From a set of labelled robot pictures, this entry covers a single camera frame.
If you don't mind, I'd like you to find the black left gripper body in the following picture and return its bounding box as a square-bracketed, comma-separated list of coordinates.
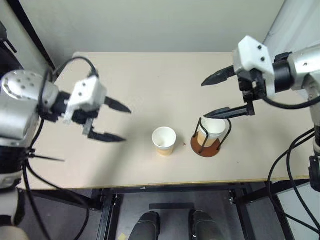
[71, 108, 100, 139]

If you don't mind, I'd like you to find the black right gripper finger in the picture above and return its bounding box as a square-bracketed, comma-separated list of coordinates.
[203, 101, 256, 120]
[201, 65, 237, 88]

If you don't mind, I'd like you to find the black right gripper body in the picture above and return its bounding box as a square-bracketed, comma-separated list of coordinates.
[237, 68, 268, 103]

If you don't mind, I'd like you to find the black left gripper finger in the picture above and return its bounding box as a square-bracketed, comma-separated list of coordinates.
[104, 95, 133, 115]
[87, 127, 128, 144]

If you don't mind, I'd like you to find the white and tan paper cup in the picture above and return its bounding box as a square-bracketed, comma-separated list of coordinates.
[196, 117, 227, 149]
[151, 126, 177, 158]

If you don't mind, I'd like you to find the black zip tie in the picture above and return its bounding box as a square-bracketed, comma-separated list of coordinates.
[24, 152, 67, 163]

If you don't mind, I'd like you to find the dark rounded shape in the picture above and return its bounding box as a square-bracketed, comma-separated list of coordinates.
[128, 210, 161, 240]

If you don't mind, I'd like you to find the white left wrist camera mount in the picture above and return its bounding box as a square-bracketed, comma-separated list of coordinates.
[62, 75, 108, 125]

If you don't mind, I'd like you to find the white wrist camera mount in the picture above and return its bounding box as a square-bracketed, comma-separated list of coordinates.
[232, 35, 276, 99]
[62, 75, 108, 125]

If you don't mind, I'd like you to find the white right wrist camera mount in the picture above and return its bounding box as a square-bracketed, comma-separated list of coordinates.
[232, 35, 276, 99]

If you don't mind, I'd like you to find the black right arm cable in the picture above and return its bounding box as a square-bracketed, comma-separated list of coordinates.
[260, 92, 320, 110]

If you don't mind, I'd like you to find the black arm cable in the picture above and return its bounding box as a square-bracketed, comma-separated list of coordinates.
[260, 92, 320, 110]
[22, 56, 100, 240]

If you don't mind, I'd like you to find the brown wire cup holder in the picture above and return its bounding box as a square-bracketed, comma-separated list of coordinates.
[190, 116, 233, 159]

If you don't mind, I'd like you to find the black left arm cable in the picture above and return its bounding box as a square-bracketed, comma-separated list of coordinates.
[22, 56, 100, 240]

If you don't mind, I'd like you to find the black metal table frame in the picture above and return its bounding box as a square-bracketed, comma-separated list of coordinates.
[29, 181, 312, 240]

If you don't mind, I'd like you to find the dark equipment at wall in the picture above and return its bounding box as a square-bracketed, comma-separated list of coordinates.
[0, 21, 25, 77]

